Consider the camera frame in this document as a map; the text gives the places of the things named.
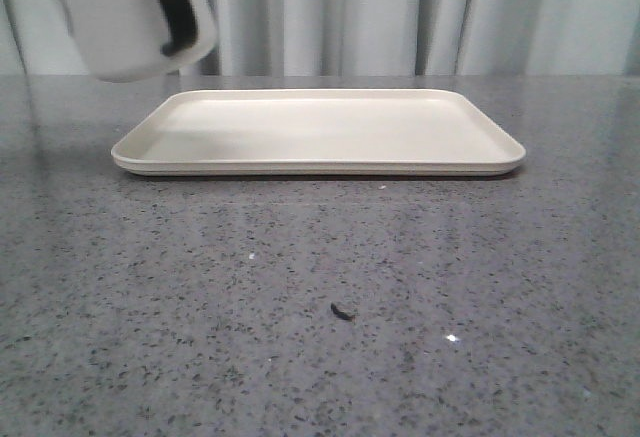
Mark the white smiley face mug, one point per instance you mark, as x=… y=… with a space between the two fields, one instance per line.
x=113 y=40

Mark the cream rectangular tray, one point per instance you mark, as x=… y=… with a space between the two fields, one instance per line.
x=415 y=132

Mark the small black debris piece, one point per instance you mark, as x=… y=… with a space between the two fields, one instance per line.
x=337 y=312

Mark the pale grey curtain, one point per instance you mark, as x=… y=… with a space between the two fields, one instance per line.
x=422 y=38

